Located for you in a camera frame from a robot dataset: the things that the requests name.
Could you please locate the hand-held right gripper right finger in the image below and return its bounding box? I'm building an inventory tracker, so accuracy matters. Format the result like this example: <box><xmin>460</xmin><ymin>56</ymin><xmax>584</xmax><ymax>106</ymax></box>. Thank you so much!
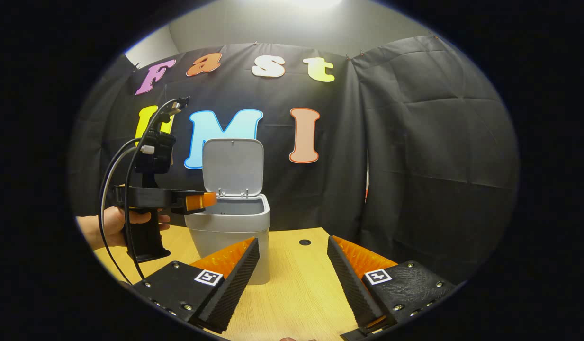
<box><xmin>326</xmin><ymin>235</ymin><xmax>457</xmax><ymax>341</ymax></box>

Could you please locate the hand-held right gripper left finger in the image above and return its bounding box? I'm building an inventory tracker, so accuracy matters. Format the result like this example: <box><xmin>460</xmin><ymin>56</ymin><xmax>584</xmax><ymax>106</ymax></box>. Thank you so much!
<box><xmin>132</xmin><ymin>237</ymin><xmax>261</xmax><ymax>333</ymax></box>

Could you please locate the white desktop garbage bin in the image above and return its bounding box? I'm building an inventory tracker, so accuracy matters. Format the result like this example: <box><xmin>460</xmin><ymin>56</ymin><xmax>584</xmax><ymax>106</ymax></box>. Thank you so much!
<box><xmin>184</xmin><ymin>138</ymin><xmax>270</xmax><ymax>286</ymax></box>

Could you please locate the wooden desktop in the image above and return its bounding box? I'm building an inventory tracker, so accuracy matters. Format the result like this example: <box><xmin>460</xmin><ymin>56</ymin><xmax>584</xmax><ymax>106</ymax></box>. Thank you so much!
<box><xmin>93</xmin><ymin>225</ymin><xmax>401</xmax><ymax>341</ymax></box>

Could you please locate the black backdrop cloth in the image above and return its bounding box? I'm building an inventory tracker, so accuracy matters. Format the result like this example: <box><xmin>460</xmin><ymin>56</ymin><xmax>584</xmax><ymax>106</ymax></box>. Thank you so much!
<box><xmin>69</xmin><ymin>36</ymin><xmax>520</xmax><ymax>285</ymax></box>

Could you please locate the large ceiling light panel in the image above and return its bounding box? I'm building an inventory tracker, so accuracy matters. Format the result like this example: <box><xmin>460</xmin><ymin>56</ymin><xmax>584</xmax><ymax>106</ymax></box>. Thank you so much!
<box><xmin>282</xmin><ymin>0</ymin><xmax>344</xmax><ymax>8</ymax></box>

